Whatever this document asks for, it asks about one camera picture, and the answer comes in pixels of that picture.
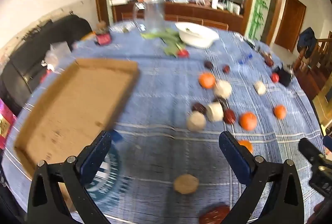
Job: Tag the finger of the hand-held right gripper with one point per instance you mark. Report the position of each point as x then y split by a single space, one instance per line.
310 150
328 142

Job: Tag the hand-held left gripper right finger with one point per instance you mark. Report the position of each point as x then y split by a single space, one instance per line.
233 158

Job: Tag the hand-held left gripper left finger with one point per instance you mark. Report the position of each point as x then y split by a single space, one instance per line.
97 158

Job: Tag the brown round cake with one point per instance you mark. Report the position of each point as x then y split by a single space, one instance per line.
186 184

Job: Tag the brown cardboard box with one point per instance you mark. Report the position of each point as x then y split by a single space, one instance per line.
77 104

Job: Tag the wooden chair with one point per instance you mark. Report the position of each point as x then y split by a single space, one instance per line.
313 66

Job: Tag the small black box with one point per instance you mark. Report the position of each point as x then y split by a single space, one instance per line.
285 75

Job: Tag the small red tomato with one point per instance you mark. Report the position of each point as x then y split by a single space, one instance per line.
183 53
275 78

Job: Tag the blue plaid tablecloth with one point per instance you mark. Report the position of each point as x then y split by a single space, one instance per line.
160 89

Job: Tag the red box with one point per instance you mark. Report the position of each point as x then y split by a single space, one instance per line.
6 123

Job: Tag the small blue object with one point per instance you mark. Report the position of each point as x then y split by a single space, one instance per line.
245 58

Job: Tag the dark blue jacket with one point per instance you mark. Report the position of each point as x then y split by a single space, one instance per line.
307 40

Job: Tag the clear plastic bag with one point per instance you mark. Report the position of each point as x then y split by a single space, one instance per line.
57 54

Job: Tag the black canister with red label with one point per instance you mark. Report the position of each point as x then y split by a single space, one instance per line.
103 38

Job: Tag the black sofa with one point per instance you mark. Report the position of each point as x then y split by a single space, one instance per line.
28 53

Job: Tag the wooden door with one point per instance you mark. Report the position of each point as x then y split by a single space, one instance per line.
290 22

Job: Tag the white bowl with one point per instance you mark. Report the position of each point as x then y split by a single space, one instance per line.
197 35

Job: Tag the green leafy vegetable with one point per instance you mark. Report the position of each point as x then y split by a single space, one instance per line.
168 40

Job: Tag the clear glass pitcher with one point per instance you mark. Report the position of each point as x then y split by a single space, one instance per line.
154 16

